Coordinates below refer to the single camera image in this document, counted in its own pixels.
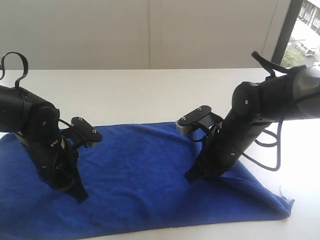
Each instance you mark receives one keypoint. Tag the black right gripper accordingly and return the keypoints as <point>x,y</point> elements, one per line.
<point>220,153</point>

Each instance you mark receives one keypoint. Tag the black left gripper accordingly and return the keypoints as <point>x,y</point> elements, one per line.
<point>55,166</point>

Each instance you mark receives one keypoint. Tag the blue microfiber towel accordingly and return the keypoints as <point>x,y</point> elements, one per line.
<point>135,180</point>

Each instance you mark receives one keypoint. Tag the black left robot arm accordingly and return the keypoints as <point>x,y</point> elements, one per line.
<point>35,123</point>

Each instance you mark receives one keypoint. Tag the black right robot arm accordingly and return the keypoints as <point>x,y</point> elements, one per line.
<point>254,107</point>

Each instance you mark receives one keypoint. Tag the dark window frame post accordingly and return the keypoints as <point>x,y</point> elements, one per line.
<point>286,30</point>

